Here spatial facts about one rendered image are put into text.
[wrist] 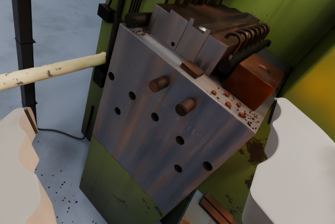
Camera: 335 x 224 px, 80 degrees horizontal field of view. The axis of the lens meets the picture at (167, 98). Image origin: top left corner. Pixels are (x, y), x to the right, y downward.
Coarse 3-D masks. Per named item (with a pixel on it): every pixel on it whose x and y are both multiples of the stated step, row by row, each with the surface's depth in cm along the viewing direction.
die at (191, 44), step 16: (160, 16) 47; (176, 16) 45; (192, 16) 47; (208, 16) 48; (160, 32) 49; (176, 32) 46; (192, 32) 44; (208, 32) 42; (224, 32) 47; (176, 48) 47; (192, 48) 45; (208, 48) 43; (224, 48) 41; (208, 64) 44
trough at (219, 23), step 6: (204, 18) 46; (210, 18) 49; (216, 18) 51; (222, 18) 55; (228, 18) 58; (234, 18) 63; (240, 18) 68; (246, 18) 72; (252, 18) 72; (192, 24) 43; (198, 24) 45; (204, 24) 47; (210, 24) 49; (216, 24) 51; (222, 24) 54; (198, 30) 43
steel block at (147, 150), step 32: (128, 32) 46; (128, 64) 50; (160, 64) 44; (288, 64) 77; (128, 96) 54; (192, 96) 42; (224, 96) 42; (96, 128) 71; (128, 128) 60; (160, 128) 51; (224, 128) 40; (128, 160) 66; (160, 160) 56; (192, 160) 49; (224, 160) 43; (160, 192) 61
